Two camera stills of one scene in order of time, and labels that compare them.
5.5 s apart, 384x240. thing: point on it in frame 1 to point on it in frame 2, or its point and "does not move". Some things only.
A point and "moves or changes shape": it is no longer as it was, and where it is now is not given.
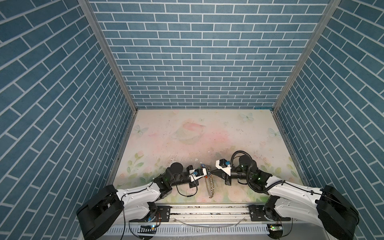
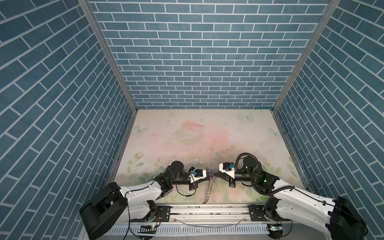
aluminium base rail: x=213 y=214 does not move
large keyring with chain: x=212 y=185 moves or changes shape
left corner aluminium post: x=86 y=5 does not move
